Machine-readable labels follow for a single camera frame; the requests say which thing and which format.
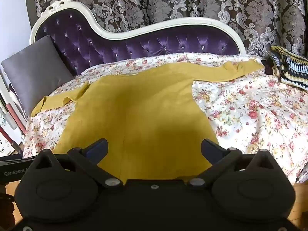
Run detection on brown damask curtain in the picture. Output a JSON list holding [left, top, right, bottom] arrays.
[[31, 0, 308, 58]]

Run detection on purple tufted headboard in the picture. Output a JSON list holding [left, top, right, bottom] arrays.
[[29, 0, 246, 76]]

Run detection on floral quilted blanket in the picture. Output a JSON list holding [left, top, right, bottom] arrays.
[[23, 53, 308, 186]]

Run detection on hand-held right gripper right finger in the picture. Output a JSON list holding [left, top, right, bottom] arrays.
[[185, 138, 274, 188]]

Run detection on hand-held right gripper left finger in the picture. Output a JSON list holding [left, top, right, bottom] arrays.
[[34, 138, 125, 189]]

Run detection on mustard yellow knit top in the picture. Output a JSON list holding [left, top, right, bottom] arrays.
[[31, 60, 264, 181]]

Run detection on grey cushion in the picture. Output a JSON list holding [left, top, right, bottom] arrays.
[[1, 35, 74, 116]]

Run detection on striped knitted throw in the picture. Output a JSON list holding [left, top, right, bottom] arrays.
[[265, 45, 308, 90]]

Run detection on cluttered bookshelf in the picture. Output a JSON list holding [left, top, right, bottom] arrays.
[[0, 77, 27, 160]]

